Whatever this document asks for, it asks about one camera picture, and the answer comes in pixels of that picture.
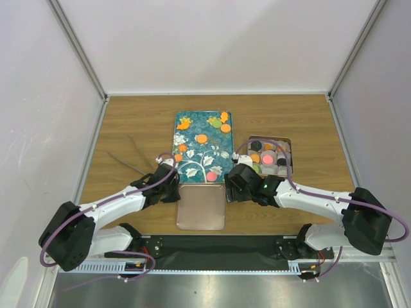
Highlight pink round cookie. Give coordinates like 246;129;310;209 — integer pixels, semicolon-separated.
261;155;274;166
206;171;218;182

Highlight rose gold tin lid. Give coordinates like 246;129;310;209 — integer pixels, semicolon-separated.
176;184;226;231

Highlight rose gold cookie tin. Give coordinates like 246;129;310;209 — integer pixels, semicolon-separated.
247;135;293;177

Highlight metal slotted tongs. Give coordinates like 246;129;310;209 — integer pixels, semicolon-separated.
107;135;154;175

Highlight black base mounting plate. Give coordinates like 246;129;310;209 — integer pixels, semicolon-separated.
105;235;333;271

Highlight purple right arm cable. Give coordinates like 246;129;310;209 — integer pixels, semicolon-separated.
232;136;410;283

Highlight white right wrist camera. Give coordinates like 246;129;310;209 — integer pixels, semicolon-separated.
231;152;253;167

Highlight orange leaf cookie top right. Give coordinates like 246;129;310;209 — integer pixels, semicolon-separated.
220;112;229;124

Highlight orange pumpkin cookie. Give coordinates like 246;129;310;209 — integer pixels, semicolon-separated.
179;144;188;152

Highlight black round cookie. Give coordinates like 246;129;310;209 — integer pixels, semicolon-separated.
277;158;286;166
250;141;263;151

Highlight aluminium cable rail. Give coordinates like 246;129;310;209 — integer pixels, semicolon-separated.
57;253;396;275

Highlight teal floral serving tray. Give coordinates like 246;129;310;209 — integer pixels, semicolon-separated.
172;110;234;184

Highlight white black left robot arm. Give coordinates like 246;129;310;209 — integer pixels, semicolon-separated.
39;158;180;271

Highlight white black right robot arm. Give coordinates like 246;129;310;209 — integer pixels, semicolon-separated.
224;164;392;258

